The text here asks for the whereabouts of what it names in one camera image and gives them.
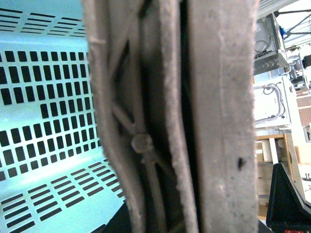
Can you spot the black triangular bracket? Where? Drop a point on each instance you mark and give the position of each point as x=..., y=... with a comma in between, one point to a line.
x=287, y=211

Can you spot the brown basket handle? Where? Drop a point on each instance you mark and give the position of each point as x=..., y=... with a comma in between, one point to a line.
x=173, y=98

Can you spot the light blue plastic basket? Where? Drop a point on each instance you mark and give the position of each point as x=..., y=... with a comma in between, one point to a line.
x=54, y=177

